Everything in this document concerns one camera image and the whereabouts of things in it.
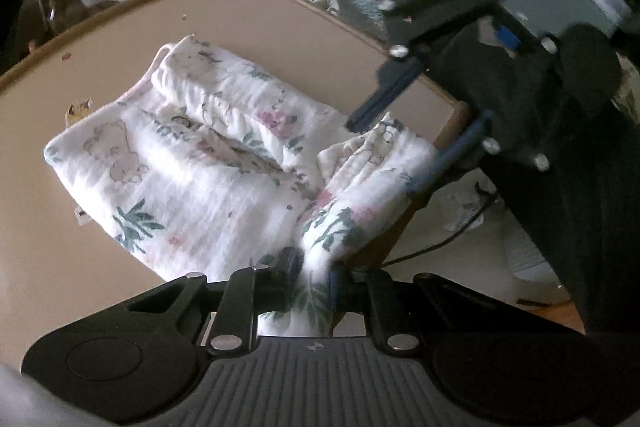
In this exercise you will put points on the white crumpled cloth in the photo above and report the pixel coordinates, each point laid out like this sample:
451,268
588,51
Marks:
465,209

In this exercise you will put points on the floral baby shirt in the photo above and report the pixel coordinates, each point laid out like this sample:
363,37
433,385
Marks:
200,167

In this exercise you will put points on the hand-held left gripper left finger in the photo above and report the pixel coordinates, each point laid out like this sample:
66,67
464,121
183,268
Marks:
240,302

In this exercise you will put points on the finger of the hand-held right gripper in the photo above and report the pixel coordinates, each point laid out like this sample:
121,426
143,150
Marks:
462,147
385,97

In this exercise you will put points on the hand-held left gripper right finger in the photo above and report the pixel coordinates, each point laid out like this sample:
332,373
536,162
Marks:
380,302

